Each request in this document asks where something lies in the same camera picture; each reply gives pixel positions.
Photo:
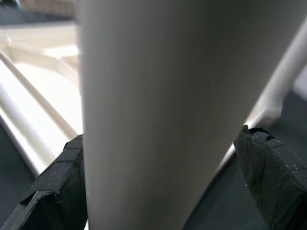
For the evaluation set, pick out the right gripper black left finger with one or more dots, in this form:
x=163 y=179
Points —
x=60 y=191

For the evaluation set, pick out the black tablecloth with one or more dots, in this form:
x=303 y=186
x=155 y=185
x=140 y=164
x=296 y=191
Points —
x=227 y=203

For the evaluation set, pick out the white plastic table leg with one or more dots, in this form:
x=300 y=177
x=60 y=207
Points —
x=287 y=64
x=28 y=112
x=156 y=107

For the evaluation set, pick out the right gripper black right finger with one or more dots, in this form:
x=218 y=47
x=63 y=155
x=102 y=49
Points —
x=275 y=179

